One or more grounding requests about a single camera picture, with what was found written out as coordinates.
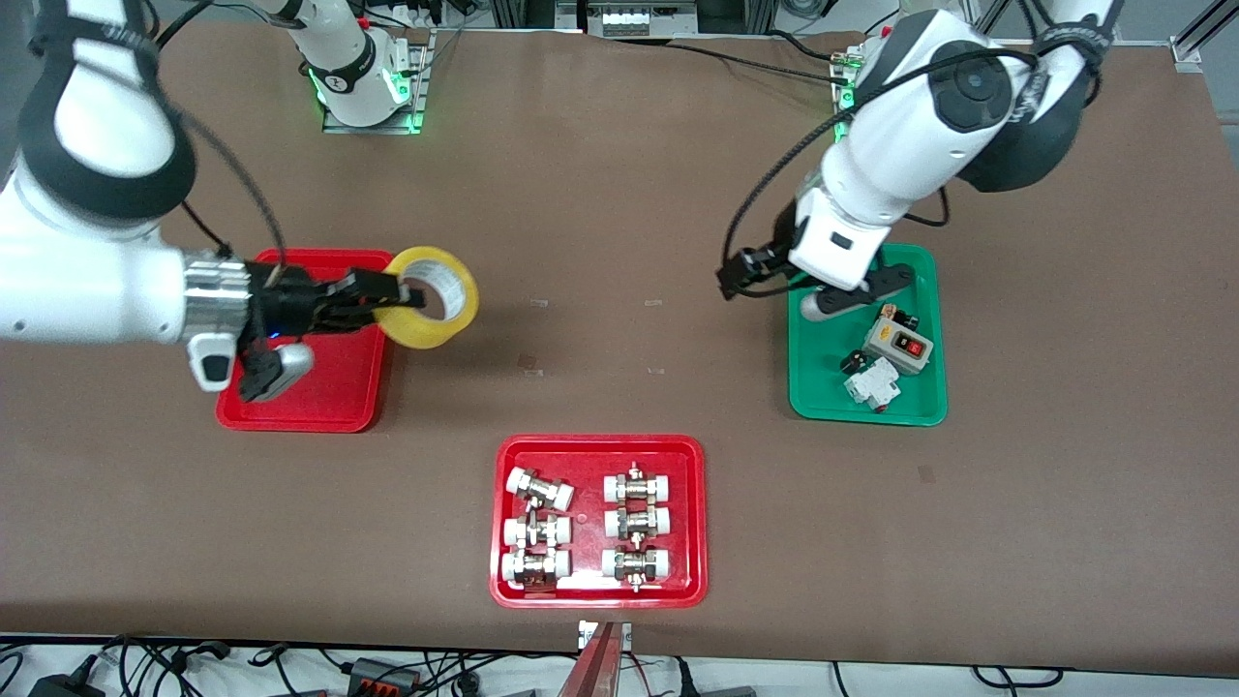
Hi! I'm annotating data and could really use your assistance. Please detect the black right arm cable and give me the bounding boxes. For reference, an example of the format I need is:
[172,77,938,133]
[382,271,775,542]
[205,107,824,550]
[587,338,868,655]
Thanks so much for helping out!
[145,0,288,277]

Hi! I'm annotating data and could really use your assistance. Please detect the black power adapter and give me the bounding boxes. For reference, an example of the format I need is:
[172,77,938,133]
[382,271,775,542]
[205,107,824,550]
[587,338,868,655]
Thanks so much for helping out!
[27,656,106,697]

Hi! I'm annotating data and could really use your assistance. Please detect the green plastic tray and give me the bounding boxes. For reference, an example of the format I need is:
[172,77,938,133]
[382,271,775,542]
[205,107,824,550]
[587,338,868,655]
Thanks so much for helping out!
[787,242,949,427]

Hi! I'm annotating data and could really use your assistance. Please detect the black base cable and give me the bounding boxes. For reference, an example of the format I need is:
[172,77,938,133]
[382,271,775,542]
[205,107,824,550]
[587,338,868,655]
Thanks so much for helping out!
[668,37,853,83]

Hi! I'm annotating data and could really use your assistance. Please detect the red plastic tray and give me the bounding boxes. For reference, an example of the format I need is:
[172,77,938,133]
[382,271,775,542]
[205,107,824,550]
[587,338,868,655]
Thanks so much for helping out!
[489,434,710,610]
[215,249,398,434]

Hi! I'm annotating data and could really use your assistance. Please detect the black connector box orange levers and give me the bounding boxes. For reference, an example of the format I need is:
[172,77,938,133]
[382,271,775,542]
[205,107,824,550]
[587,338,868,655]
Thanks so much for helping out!
[347,656,419,694]

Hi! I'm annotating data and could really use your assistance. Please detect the black cable plug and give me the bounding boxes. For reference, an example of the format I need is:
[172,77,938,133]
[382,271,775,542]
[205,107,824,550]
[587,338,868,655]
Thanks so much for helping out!
[166,639,231,671]

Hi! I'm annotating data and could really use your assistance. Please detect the red metal bracket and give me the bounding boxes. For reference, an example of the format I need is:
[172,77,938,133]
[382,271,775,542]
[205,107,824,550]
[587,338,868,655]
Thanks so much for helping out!
[557,620,633,697]

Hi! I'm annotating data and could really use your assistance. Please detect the white capped metal pipe fitting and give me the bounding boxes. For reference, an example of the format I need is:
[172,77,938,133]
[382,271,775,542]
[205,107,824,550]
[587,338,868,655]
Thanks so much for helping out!
[601,545,672,593]
[603,503,672,543]
[505,467,575,512]
[502,513,572,551]
[603,463,674,506]
[500,549,572,591]

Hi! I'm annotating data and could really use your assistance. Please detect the grey power strip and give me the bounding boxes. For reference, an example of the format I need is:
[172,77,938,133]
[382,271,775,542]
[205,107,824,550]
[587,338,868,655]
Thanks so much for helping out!
[586,0,700,38]

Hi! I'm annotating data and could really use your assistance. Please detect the grey on-off switch box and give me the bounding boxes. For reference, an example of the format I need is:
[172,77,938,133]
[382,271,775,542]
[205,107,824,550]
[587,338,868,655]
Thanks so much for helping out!
[862,318,935,374]

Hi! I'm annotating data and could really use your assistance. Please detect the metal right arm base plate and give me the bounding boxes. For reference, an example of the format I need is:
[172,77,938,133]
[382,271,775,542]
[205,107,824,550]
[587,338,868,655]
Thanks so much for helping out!
[322,27,432,135]

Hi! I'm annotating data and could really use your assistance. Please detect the white circuit breaker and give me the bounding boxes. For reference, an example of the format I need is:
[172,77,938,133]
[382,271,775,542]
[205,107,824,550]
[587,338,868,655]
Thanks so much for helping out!
[844,358,901,415]

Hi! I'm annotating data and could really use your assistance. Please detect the yellow packing tape roll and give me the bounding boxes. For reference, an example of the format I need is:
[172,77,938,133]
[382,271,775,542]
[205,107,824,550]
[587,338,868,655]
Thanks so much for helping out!
[373,246,480,349]

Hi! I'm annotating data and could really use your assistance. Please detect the aluminium frame profile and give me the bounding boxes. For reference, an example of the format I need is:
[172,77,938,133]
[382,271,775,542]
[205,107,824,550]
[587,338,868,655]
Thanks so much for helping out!
[1169,0,1239,74]

